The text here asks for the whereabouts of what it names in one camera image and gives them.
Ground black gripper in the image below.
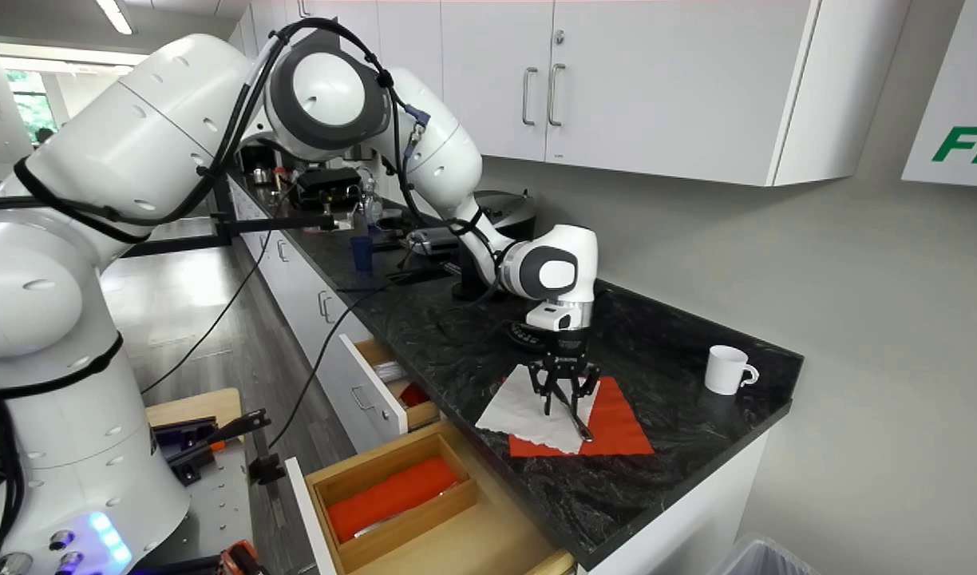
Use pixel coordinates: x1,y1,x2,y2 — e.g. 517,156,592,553
520,328,606,419

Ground silver knife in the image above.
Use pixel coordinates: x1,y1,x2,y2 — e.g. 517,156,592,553
547,380,596,440

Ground silver fork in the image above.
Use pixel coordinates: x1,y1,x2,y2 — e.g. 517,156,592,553
342,512,411,542

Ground large wooden drawer white front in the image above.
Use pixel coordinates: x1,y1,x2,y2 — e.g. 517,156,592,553
281,419,579,575

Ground small wooden drawer white front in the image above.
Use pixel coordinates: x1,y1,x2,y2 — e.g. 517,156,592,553
335,328,445,457

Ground wooden box red lining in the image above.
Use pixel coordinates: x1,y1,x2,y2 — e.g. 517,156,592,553
306,435,483,575

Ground white paper napkin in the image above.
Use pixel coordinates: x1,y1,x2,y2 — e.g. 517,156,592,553
473,363,600,457

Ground red paper napkin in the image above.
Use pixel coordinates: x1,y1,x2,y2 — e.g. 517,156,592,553
505,373,659,460

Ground white mug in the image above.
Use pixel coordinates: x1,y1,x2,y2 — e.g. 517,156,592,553
701,342,762,398

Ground small black device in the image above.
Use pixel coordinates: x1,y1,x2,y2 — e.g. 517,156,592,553
391,219,467,287

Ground white lower cabinet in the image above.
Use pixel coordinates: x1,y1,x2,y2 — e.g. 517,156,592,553
226,173,773,575

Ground black stand foot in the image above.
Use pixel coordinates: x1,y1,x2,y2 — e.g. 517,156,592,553
246,450,292,489

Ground light wooden board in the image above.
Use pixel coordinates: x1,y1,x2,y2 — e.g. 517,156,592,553
145,382,246,435

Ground white sign green letters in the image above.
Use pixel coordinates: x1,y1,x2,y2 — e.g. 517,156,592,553
902,0,977,191

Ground ceiling light strip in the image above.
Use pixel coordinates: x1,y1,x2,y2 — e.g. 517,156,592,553
93,0,137,37

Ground thin black floor cable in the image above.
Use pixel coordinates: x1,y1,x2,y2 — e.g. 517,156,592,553
261,300,361,460
135,225,281,398

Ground black exterior camera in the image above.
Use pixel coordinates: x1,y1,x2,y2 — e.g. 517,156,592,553
287,162,367,218

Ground white wall cabinet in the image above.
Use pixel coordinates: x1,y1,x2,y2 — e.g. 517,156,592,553
246,0,915,191

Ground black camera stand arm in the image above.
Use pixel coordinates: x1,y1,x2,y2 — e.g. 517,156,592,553
116,206,339,260

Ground orange handled tool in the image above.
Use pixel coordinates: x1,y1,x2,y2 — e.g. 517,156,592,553
215,538,273,575

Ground black clamp red handle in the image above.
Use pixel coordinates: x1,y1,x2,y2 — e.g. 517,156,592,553
148,407,274,485

